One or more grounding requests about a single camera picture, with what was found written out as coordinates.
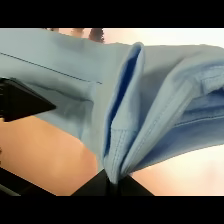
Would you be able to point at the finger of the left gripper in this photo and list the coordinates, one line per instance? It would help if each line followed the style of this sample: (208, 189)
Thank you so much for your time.
(23, 100)

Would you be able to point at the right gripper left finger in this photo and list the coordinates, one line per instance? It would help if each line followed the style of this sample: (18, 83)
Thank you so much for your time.
(100, 186)

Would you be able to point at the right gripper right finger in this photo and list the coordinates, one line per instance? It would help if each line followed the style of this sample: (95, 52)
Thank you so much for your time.
(131, 187)

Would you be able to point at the light blue shirt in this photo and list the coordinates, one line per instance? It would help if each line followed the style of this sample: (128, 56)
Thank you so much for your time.
(160, 86)

